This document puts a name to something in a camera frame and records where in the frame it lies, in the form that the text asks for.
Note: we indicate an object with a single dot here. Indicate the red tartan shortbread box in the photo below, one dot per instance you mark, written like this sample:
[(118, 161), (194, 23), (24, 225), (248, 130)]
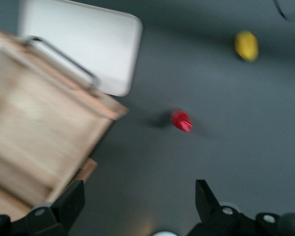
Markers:
[(181, 121)]

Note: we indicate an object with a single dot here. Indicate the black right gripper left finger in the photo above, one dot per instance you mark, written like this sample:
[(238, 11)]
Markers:
[(68, 209)]

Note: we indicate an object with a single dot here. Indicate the white round cup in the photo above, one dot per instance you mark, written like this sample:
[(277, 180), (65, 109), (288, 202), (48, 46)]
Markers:
[(164, 233)]

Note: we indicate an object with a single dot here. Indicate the white rounded rectangular tray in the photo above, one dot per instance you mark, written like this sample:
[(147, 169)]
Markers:
[(88, 41)]

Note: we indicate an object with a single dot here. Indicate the wooden board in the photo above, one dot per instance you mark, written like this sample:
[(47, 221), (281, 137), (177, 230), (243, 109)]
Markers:
[(87, 169)]

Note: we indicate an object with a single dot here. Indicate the yellow lemon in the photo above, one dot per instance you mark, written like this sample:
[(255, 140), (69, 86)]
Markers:
[(246, 45)]

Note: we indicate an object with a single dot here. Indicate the grey round bowl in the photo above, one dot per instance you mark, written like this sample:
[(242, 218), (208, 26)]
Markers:
[(291, 8)]

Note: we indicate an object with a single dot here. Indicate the light wooden drawer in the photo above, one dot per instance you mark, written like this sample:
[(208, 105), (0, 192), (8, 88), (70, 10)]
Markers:
[(39, 127)]

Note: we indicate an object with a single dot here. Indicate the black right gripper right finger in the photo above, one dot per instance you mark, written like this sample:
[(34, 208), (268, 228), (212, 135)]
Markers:
[(211, 211)]

